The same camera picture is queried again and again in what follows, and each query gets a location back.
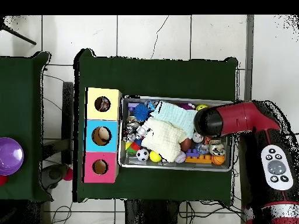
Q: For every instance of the wooden box with three holes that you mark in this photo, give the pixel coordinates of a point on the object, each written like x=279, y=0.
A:
x=102, y=172

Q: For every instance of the crushed silver can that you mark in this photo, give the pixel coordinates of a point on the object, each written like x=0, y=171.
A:
x=197, y=137

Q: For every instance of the yellow smiley ball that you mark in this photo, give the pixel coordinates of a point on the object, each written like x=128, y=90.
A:
x=201, y=107

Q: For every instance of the cream waffle cloth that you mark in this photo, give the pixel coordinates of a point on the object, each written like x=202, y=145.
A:
x=163, y=140

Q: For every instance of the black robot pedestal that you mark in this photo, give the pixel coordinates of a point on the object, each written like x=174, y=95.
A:
x=151, y=212

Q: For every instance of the dark green side tablecloth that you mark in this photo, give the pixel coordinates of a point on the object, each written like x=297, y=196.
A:
x=18, y=105

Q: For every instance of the thin black rod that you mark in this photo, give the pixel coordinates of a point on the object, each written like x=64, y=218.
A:
x=18, y=35

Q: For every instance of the purple plastic bowl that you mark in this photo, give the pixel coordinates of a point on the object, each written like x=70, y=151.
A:
x=10, y=156

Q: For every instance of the small orange basketball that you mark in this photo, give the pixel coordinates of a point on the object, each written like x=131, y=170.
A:
x=217, y=159

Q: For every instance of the shallow clear mesh bin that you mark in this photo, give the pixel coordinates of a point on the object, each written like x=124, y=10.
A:
x=149, y=164

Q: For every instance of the blue spiky ball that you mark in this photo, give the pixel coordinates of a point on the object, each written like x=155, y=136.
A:
x=141, y=112

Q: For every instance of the orange building block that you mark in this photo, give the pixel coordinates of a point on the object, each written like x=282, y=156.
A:
x=198, y=160

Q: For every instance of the small brown football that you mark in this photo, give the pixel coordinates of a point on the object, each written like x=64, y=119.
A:
x=185, y=144

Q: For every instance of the small soccer ball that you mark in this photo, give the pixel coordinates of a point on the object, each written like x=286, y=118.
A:
x=142, y=155

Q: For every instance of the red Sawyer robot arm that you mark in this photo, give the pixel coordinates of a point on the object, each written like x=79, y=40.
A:
x=238, y=116

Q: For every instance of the mint waffle cloth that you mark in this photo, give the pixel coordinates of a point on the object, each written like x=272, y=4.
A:
x=177, y=115

